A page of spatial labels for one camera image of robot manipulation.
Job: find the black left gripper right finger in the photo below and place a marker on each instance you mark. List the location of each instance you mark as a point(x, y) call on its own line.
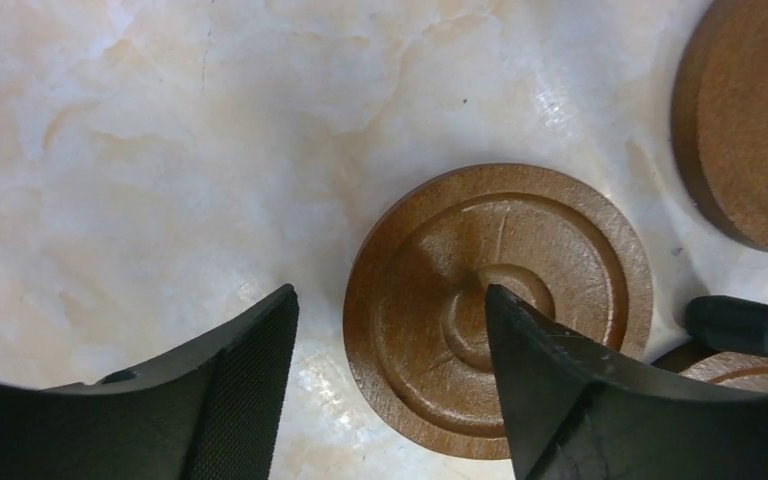
point(573, 408)

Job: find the dark brown wooden coaster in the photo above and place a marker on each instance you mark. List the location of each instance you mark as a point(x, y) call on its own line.
point(719, 119)

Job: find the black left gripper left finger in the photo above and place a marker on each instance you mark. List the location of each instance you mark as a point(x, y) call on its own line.
point(207, 409)

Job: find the dark brown ridged coaster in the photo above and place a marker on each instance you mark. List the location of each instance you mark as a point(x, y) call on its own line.
point(413, 316)

